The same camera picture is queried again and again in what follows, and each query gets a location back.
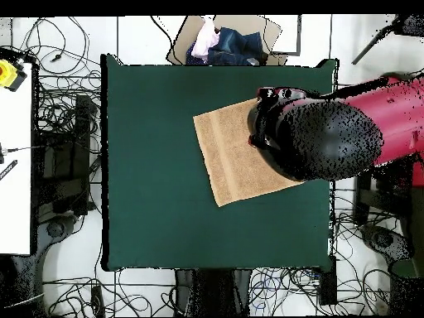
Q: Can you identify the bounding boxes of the tan terry towel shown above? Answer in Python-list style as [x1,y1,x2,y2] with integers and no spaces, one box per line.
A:
[192,98,304,208]

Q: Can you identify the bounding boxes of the dark green table cloth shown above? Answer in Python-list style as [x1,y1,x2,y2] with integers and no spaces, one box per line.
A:
[100,54,340,272]

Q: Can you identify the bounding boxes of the blue jeans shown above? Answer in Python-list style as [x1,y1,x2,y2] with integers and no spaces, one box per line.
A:
[185,26,269,66]

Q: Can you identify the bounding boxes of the pale pink garment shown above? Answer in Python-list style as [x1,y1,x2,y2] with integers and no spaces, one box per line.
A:
[190,17,220,62]

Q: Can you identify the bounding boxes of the cardboard box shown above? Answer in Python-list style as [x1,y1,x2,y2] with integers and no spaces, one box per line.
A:
[165,14,289,66]

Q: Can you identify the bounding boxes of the black power strip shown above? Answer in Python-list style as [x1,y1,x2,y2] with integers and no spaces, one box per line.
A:
[90,285,105,317]

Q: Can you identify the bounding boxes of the white desk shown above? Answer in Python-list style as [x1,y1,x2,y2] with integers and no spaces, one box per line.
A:
[0,62,34,255]

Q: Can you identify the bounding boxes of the black label strip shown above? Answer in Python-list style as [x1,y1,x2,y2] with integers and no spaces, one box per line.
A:
[0,159,18,181]

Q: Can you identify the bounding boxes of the green cloth covered stand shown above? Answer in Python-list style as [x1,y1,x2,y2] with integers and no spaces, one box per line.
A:
[392,185,424,277]

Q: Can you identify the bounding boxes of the yellow emergency stop button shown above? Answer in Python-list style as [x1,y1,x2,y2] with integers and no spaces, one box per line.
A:
[0,59,28,93]

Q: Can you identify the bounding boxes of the black tripod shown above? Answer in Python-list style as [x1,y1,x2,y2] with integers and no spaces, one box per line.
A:
[351,13,424,65]

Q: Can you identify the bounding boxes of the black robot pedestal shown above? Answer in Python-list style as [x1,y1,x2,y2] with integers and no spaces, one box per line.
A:
[174,268,253,317]

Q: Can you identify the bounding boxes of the black metal frame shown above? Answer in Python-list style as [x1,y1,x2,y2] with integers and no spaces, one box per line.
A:
[34,94,100,218]
[352,165,415,226]

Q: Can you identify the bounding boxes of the black cable bundle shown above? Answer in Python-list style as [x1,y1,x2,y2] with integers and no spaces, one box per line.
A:
[251,198,398,316]

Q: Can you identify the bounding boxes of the black cable tangle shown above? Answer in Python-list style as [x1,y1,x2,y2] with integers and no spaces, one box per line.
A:
[11,16,102,153]

